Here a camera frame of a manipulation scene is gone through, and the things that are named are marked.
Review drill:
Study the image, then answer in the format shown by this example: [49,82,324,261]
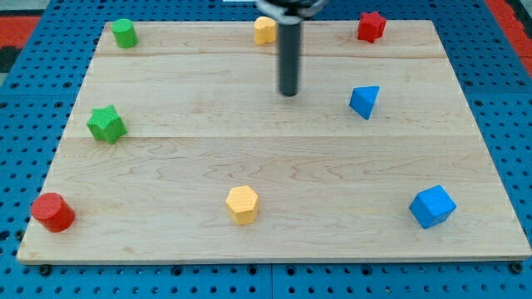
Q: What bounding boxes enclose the grey tool mount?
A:
[255,0,328,24]

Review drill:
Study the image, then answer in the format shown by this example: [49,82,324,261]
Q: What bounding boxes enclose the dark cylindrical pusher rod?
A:
[278,23,301,97]

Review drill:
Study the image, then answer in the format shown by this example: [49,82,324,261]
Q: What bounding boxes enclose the red star block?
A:
[357,12,387,43]

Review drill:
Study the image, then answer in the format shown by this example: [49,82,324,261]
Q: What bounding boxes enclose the blue triangle block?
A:
[348,86,380,120]

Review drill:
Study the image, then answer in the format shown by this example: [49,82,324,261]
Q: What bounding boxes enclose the green star block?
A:
[86,105,127,144]

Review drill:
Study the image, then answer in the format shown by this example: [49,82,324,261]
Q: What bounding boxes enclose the yellow heart block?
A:
[254,16,277,46]

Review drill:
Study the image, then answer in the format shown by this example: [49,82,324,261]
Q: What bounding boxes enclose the wooden board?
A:
[17,20,531,265]

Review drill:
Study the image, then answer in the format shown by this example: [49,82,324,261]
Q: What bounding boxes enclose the green cylinder block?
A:
[111,18,138,48]

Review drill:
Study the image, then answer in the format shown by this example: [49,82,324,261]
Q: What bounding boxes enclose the yellow hexagon block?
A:
[225,185,259,225]

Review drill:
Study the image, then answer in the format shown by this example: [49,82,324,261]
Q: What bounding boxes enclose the blue cube block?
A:
[409,185,456,229]

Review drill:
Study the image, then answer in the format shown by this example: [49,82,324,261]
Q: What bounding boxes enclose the red cylinder block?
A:
[31,193,76,233]

